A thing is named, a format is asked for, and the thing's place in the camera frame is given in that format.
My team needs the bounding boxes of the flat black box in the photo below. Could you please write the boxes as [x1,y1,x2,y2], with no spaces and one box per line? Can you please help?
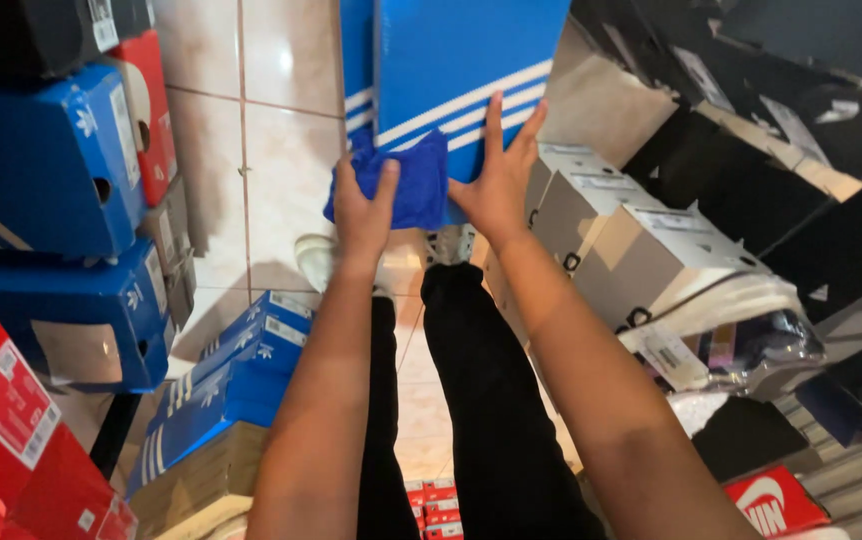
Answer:
[691,396,811,483]

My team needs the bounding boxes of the person's black trousers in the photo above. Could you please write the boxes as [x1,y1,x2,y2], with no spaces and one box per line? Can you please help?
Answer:
[356,261,609,540]

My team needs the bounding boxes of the grey shoebox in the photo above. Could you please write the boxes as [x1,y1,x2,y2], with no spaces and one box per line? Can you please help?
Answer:
[524,143,614,228]
[531,168,674,276]
[572,201,775,333]

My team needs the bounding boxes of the blue white-striped shoebox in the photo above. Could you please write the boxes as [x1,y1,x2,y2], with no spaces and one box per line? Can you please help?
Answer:
[338,0,573,228]
[209,290,317,361]
[167,315,311,425]
[125,367,282,498]

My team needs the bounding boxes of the red shoebox with white logo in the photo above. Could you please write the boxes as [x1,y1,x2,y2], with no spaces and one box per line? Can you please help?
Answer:
[722,464,832,538]

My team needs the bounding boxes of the black shelf leg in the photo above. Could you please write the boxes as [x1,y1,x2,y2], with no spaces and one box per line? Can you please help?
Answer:
[89,392,144,482]

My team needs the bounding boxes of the clear plastic bag with goods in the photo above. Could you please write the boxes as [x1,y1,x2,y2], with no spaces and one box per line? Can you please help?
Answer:
[617,273,827,396]

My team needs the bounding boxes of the black shoebox with white label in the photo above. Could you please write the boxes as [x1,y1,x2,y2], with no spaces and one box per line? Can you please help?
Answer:
[0,0,156,82]

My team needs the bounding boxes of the dark blue shoebox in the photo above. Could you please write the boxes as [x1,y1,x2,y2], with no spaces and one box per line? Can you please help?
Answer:
[794,343,862,449]

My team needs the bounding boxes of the large red shoebox white label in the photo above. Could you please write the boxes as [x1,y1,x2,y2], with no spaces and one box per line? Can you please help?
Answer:
[0,255,140,540]

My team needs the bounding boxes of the grey-brown cardboard box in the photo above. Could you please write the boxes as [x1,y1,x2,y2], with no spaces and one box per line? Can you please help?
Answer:
[538,21,680,149]

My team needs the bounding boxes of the grey ribbed mat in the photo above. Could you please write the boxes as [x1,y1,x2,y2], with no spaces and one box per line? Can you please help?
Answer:
[772,395,862,540]

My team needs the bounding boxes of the person's left hand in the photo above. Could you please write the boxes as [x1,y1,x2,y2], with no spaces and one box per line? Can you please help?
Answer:
[332,153,403,261]

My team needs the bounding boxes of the red shoebox with round hole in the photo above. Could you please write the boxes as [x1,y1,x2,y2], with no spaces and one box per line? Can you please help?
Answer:
[107,28,179,209]

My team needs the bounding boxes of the brown shoeboxes pile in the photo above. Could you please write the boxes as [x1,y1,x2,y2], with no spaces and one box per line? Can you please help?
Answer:
[140,175,198,333]

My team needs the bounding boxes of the person's right hand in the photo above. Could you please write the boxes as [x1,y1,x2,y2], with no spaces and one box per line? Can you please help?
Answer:
[447,90,550,246]

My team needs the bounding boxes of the stack of black shoeboxes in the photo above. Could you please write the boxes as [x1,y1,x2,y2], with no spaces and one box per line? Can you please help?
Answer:
[569,0,862,325]

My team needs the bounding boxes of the brown cardboard box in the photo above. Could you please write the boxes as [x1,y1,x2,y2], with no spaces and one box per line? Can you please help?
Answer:
[127,420,270,540]

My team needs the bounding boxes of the blue cloth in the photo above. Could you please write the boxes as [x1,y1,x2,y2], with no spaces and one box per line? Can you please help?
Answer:
[323,128,452,232]

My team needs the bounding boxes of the stack of small red boxes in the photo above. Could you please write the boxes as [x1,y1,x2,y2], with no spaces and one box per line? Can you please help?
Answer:
[404,477,467,540]

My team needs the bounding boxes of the person's white right shoe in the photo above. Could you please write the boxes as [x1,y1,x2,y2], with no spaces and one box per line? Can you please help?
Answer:
[422,223,479,269]

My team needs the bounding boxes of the person's white shoe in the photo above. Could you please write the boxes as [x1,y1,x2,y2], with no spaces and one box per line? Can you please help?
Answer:
[422,223,479,269]
[293,233,340,295]

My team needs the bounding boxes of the blue shoebox with holes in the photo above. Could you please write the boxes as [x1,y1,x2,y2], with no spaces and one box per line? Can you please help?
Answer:
[0,63,149,261]
[0,238,176,396]

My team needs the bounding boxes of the person's white left shoe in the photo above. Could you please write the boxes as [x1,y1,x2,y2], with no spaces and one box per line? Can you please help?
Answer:
[293,233,340,295]

